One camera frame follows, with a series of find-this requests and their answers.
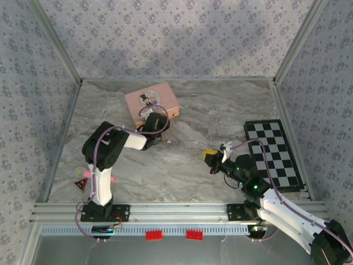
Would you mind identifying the aluminium mounting rail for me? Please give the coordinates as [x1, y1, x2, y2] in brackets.
[29, 201, 329, 224]

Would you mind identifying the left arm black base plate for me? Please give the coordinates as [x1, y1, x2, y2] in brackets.
[80, 204, 131, 223]

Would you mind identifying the aluminium corner post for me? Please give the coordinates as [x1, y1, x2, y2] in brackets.
[27, 0, 83, 83]
[272, 0, 329, 83]

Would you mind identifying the red toy brick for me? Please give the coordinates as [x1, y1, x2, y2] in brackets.
[145, 230, 164, 241]
[186, 229, 204, 241]

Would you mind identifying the aluminium side base rail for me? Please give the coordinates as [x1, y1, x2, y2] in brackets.
[271, 82, 315, 200]
[38, 81, 83, 203]

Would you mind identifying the grey slotted cable duct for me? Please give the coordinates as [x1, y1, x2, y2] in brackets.
[40, 224, 252, 236]

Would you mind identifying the pink marker pen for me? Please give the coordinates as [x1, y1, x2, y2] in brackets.
[82, 169, 117, 182]

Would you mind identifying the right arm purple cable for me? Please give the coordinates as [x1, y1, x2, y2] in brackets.
[231, 139, 353, 257]

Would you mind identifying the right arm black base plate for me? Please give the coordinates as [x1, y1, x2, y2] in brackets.
[226, 203, 276, 222]

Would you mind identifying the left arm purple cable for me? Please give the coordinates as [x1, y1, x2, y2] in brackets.
[74, 105, 170, 243]

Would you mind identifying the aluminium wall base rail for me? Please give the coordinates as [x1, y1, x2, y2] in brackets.
[82, 77, 274, 83]

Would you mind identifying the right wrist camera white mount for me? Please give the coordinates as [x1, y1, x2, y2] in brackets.
[220, 141, 233, 163]

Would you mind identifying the black white chessboard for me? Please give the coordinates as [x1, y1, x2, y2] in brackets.
[243, 119, 306, 192]

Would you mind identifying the pink wedding print box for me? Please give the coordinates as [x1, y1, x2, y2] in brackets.
[124, 81, 180, 130]

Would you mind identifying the red triangular warning sign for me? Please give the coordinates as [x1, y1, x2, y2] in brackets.
[73, 178, 88, 192]

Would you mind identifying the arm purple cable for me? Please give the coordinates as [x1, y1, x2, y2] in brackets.
[231, 139, 353, 257]
[74, 105, 170, 243]

